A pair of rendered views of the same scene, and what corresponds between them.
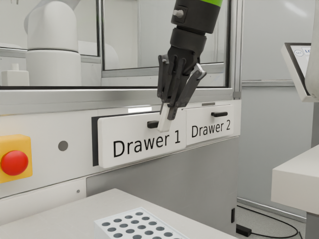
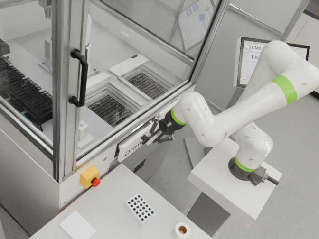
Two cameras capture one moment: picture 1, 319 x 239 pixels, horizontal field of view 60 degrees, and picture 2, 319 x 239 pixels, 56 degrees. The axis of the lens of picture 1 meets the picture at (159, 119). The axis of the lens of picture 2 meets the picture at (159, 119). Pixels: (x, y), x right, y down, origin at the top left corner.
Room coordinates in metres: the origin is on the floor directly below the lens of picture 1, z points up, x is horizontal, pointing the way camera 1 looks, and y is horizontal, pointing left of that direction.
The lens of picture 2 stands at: (-0.28, 0.30, 2.00)
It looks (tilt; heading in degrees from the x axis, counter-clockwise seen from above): 43 degrees down; 341
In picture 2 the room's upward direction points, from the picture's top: 19 degrees clockwise
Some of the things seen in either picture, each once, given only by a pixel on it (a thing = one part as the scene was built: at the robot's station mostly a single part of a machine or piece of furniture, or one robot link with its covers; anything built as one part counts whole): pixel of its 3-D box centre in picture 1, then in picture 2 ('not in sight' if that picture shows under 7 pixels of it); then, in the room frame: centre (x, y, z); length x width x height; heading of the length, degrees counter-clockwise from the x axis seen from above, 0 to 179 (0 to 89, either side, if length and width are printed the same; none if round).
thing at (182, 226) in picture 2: not in sight; (181, 231); (0.26, -0.15, 0.78); 0.07 x 0.07 x 0.04
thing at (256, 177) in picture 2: not in sight; (253, 171); (0.54, -0.56, 0.87); 0.26 x 0.15 x 0.06; 52
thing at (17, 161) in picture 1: (13, 162); (95, 182); (0.43, 0.23, 0.88); 0.04 x 0.03 x 0.04; 136
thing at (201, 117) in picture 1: (210, 123); (172, 109); (0.93, -0.17, 0.87); 0.29 x 0.02 x 0.11; 136
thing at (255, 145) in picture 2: not in sight; (252, 148); (0.59, -0.51, 0.99); 0.16 x 0.13 x 0.19; 19
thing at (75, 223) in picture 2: not in sight; (78, 228); (0.28, 0.29, 0.77); 0.13 x 0.09 x 0.02; 47
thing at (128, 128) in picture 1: (148, 135); (139, 139); (0.69, 0.03, 0.87); 0.29 x 0.02 x 0.11; 136
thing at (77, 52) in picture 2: not in sight; (79, 82); (0.38, 0.33, 1.45); 0.05 x 0.03 x 0.19; 46
